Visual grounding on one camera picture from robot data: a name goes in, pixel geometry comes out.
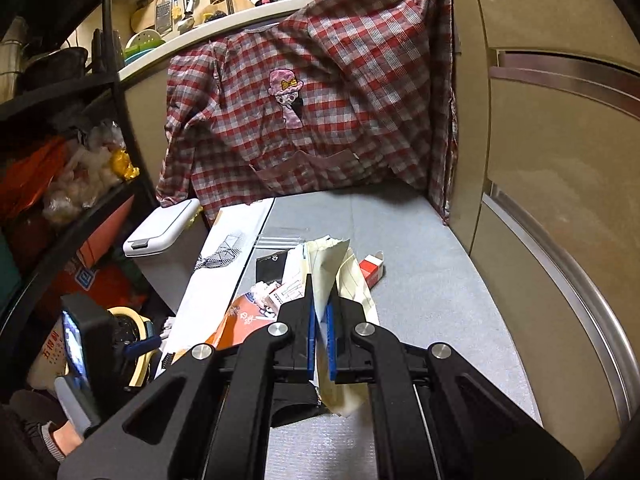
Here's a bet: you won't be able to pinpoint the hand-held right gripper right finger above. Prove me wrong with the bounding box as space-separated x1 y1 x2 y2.
326 292 585 480

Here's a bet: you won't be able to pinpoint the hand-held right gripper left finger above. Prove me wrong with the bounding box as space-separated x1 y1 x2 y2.
56 274 318 480

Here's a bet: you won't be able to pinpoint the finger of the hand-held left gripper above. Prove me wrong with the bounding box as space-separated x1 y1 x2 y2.
122 338 162 359

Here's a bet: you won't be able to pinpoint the yellow round waste basket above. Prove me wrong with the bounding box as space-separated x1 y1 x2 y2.
107 306 157 388

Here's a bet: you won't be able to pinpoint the white printed carton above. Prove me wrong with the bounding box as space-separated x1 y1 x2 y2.
262 280 308 321

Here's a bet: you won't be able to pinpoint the cream paper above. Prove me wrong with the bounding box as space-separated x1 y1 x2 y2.
287 237 381 418

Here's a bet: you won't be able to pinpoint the white tissue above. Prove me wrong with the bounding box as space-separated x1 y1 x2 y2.
247 282 273 306

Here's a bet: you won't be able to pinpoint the black packet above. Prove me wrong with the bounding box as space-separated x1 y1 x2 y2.
255 249 293 283

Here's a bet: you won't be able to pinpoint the orange snack packet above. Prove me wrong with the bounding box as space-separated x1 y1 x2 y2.
205 292 281 351

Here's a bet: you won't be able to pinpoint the red and white small carton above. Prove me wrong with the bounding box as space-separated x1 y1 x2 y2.
359 251 386 289

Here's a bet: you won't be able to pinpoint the person's left forearm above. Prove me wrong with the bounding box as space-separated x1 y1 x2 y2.
0 390 67 480

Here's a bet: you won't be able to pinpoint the person's left hand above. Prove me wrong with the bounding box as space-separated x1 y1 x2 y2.
51 422 85 458

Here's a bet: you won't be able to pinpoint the white sack with red print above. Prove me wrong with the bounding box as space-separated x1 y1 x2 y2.
27 327 68 391

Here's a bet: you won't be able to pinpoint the orange sack with blue label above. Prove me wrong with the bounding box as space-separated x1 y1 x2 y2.
35 255 146 321

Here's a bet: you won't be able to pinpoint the clear straw wrappers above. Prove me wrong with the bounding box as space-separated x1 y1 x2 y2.
255 234 306 249

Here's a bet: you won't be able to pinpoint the white board with striped drawing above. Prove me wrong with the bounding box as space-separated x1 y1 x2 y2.
152 197 276 381

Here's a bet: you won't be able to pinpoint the salmon cardboard box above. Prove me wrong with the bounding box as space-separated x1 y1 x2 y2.
75 195 136 268

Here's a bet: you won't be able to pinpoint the white pedal bin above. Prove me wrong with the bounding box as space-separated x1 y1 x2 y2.
122 198 210 301

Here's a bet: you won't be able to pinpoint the grey table mat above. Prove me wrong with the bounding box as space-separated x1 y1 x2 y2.
215 180 543 480

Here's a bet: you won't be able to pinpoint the pile of clear plastic bags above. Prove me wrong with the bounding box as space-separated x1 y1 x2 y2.
42 120 126 226

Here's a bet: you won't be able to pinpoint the orange plastic bag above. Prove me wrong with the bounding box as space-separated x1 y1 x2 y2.
0 137 71 221

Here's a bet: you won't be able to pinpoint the yellow plastic bag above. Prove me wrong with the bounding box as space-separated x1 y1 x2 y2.
109 147 141 181

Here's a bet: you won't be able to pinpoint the red checked smock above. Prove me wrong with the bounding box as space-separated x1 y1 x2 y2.
155 0 458 226

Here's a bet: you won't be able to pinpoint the black shelf rack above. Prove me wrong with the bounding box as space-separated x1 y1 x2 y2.
0 0 161 361

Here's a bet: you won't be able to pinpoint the beige refrigerator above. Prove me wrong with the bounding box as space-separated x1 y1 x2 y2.
447 0 640 461

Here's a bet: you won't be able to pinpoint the dark cooking pot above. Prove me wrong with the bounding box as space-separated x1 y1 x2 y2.
22 47 91 91

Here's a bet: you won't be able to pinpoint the white kitchen counter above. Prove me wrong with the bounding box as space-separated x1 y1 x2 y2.
117 0 321 81

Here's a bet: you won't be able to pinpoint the green colander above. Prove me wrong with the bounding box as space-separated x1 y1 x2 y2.
122 29 166 63

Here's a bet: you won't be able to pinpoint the metal grater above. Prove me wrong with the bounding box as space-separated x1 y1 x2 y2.
152 0 173 36

